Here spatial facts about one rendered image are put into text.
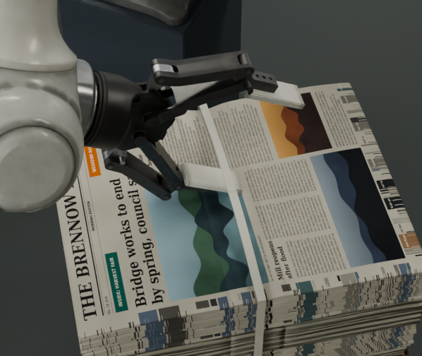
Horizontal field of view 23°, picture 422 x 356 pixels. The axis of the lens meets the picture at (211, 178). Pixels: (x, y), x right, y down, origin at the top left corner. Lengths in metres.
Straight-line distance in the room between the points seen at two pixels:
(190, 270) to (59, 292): 1.30
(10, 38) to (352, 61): 2.12
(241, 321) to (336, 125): 0.27
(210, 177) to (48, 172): 0.39
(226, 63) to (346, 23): 1.96
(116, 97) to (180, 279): 0.21
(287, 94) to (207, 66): 0.10
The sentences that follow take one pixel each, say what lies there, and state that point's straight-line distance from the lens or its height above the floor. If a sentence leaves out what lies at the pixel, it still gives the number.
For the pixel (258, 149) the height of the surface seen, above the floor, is 1.06.
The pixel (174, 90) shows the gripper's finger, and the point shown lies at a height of 1.22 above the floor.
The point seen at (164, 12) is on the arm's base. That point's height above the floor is 1.02.
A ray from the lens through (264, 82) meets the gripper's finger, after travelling 1.02.
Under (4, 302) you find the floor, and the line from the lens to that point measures 2.36.
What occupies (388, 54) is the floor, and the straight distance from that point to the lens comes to 2.88.
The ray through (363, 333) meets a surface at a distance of 1.18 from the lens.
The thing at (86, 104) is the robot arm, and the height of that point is 1.26.
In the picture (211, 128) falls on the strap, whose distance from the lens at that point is 1.19.
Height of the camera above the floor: 1.94
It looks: 50 degrees down
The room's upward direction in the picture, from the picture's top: straight up
